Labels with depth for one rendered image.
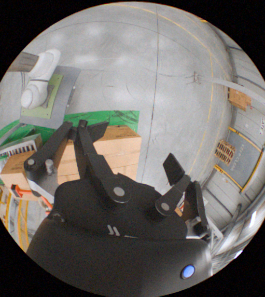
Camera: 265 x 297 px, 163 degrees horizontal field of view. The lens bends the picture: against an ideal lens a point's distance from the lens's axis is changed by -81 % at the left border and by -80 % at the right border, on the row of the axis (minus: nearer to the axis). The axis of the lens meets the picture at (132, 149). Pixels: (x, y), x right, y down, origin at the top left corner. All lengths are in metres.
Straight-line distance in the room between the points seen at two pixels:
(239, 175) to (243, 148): 2.11
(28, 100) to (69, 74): 0.38
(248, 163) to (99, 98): 9.42
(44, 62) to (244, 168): 9.72
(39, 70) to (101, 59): 1.20
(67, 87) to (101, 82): 0.83
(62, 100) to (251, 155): 9.46
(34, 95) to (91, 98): 1.10
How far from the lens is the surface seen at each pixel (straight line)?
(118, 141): 1.17
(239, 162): 9.22
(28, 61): 0.59
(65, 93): 0.82
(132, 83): 1.71
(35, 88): 0.62
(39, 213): 2.26
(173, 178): 0.16
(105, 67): 1.63
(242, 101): 6.51
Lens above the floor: 1.55
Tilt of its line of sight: 51 degrees down
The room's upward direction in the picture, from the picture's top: 140 degrees clockwise
